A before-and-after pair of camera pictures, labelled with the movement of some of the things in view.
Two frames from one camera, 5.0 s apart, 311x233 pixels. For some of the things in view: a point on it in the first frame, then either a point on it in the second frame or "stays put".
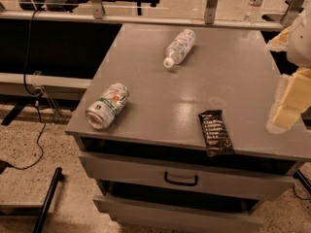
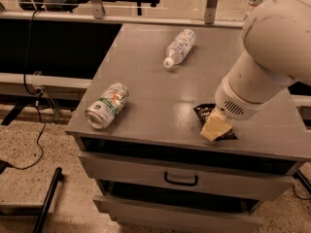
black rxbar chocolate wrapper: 217,138 → 204,112
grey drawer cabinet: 174,128 stays put
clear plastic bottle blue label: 180,49 stays put
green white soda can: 113,99 stays put
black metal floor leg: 46,204 stays put
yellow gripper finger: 293,98 → 217,124
